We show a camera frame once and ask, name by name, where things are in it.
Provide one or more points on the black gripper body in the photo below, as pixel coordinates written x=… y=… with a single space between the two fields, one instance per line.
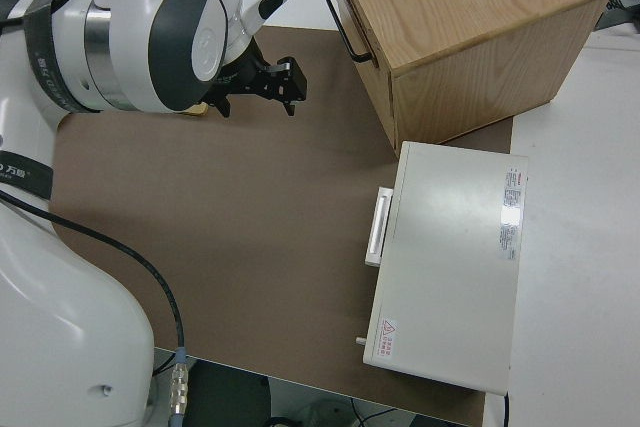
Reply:
x=242 y=74

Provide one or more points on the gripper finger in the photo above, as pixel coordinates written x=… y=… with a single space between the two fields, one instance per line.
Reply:
x=223 y=106
x=290 y=82

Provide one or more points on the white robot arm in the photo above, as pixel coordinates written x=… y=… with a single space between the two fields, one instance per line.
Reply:
x=125 y=22

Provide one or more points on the wooden mug rack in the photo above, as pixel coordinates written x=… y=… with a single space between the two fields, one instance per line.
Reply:
x=197 y=109

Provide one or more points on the brown table mat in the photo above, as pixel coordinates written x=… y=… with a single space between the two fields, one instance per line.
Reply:
x=250 y=222

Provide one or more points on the wooden drawer cabinet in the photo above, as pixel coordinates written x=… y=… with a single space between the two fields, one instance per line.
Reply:
x=475 y=22

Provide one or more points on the white toaster oven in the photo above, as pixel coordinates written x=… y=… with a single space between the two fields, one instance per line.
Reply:
x=450 y=272

